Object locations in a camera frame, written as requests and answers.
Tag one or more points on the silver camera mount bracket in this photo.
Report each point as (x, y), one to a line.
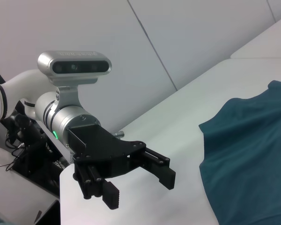
(68, 96)

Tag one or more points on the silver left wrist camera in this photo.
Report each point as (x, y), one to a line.
(75, 68)

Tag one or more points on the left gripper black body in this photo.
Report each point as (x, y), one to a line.
(103, 150)

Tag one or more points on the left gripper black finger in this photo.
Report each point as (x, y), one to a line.
(111, 194)
(165, 174)

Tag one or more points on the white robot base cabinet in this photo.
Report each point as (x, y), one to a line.
(14, 199)

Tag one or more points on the black robot torso frame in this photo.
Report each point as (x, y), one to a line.
(32, 150)

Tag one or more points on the teal t-shirt with FREE print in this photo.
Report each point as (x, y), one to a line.
(248, 152)

